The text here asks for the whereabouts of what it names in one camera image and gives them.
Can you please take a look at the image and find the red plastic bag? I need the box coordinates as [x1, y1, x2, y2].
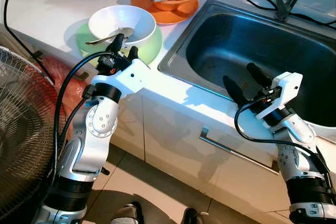
[31, 56, 87, 125]

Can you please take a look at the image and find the stainless steel sink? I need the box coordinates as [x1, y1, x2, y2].
[157, 0, 336, 129]

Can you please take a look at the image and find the white ribbed ceramic bowl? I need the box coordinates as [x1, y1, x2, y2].
[88, 5, 157, 48]

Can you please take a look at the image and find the white kitchen cabinet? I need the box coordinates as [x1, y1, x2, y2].
[108, 90, 336, 224]

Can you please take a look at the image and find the grey wire fan guard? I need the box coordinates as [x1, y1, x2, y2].
[0, 46, 69, 222]

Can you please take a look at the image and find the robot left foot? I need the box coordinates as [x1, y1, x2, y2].
[110, 201, 145, 224]

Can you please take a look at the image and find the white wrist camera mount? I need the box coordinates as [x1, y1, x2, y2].
[256, 72, 303, 121]
[92, 58, 151, 96]

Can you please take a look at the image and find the black power cable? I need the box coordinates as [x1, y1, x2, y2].
[3, 0, 56, 86]

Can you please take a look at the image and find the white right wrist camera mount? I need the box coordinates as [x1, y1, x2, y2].
[256, 72, 303, 121]

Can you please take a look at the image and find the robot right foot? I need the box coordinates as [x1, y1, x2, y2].
[181, 208, 211, 224]

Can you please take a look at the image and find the light green plate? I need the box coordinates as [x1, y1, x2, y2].
[75, 20, 163, 67]

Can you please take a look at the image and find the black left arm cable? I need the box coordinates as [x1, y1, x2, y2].
[51, 51, 113, 183]

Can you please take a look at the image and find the metal cabinet bar handle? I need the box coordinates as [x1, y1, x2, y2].
[199, 127, 281, 175]

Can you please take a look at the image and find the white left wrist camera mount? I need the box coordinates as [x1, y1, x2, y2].
[92, 58, 151, 96]

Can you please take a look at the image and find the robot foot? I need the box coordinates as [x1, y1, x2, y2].
[181, 208, 211, 224]
[110, 201, 145, 224]

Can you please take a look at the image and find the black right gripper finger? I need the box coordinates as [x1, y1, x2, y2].
[247, 62, 274, 88]
[222, 75, 247, 105]

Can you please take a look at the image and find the orange plate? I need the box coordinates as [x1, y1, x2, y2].
[130, 0, 200, 25]

